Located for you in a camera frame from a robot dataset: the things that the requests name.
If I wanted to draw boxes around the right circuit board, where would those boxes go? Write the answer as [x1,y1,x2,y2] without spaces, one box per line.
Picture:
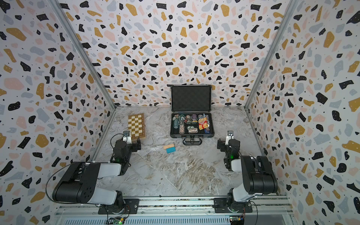
[229,215,245,225]

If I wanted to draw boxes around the dark grey poker case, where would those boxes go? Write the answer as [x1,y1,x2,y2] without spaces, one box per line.
[170,85,215,146]

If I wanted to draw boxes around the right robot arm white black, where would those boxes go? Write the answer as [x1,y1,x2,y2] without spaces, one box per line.
[217,138,278,212]

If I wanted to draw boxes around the wooden chess board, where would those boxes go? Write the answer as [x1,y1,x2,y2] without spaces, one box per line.
[128,113,146,140]

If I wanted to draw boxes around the left circuit board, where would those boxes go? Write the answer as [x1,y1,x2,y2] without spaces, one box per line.
[106,217,126,225]

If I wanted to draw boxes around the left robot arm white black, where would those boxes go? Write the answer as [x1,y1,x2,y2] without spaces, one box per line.
[51,139,141,210]

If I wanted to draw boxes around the poker chips in case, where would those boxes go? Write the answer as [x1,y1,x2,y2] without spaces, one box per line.
[171,113,214,135]

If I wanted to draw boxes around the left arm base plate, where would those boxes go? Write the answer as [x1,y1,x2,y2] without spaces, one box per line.
[98,198,140,216]

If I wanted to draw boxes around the aluminium mounting rail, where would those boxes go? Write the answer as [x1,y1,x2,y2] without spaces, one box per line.
[54,195,297,225]

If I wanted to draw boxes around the circuit board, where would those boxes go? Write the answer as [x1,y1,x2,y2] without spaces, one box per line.
[106,217,126,225]
[229,215,245,225]

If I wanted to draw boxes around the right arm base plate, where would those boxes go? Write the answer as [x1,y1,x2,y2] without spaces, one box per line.
[213,197,253,213]

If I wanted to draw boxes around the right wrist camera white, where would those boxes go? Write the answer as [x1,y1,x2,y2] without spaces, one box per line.
[226,130,234,145]

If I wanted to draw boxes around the metal corner frame post right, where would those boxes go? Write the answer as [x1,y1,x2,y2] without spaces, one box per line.
[244,0,299,110]

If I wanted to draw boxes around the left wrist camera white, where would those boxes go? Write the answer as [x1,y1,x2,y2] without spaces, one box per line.
[122,130,132,144]

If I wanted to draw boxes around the metal corner frame post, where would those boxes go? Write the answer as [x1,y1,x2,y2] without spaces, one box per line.
[244,0,299,110]
[48,0,116,110]

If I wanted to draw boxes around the tan wooden block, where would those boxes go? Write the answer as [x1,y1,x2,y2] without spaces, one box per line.
[163,144,174,150]

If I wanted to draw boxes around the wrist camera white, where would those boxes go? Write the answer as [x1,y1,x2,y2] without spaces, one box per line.
[226,130,234,145]
[122,130,132,144]

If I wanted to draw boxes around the teal block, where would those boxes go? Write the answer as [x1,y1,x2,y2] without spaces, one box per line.
[166,147,176,154]

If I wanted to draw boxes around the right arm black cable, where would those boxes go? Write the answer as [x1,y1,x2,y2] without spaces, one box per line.
[247,193,279,225]

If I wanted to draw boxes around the metal corner frame post left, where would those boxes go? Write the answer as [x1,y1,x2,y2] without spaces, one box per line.
[48,0,116,110]

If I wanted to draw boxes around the red playing card deck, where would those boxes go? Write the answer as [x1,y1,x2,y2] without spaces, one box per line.
[198,117,209,130]

